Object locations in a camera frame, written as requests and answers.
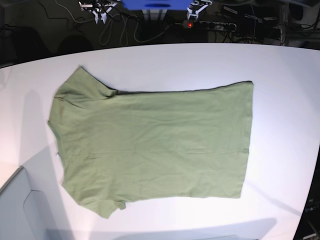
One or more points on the black power strip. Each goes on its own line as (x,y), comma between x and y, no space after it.
(210,25)

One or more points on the blue box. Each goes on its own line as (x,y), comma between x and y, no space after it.
(156,4)

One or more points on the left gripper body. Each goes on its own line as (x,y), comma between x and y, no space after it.
(197,6)

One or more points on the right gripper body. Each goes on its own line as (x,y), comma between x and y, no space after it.
(99,8)

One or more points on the green T-shirt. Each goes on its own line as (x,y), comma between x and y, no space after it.
(120,147)

